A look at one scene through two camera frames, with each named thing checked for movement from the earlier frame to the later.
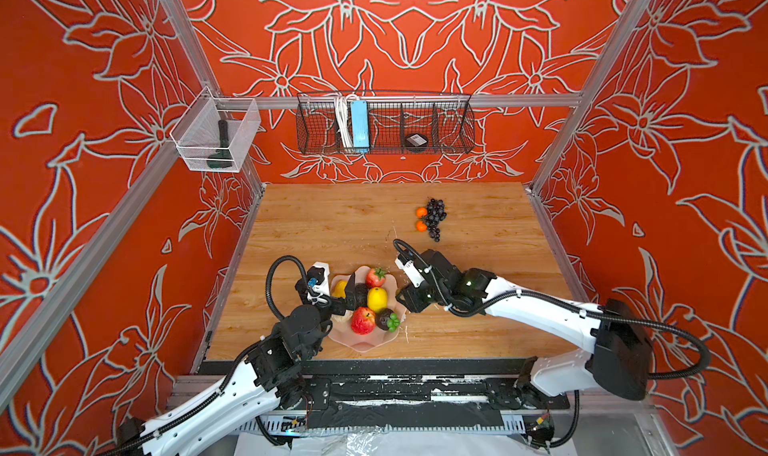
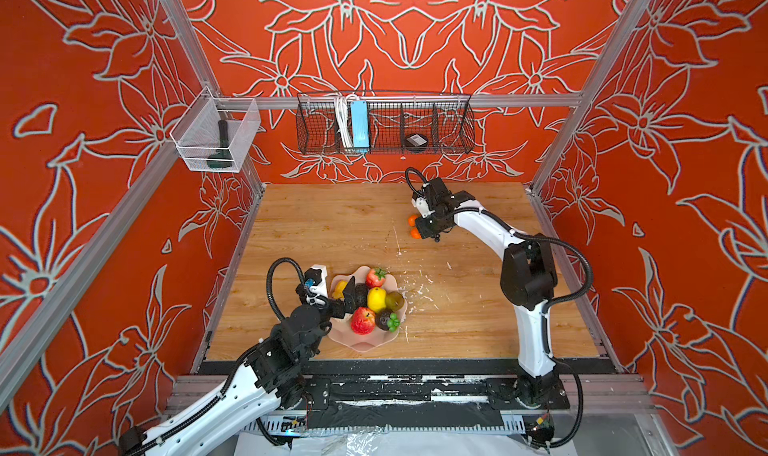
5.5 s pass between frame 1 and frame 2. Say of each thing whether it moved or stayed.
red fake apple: stayed
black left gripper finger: stayed
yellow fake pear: stayed
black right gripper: moved
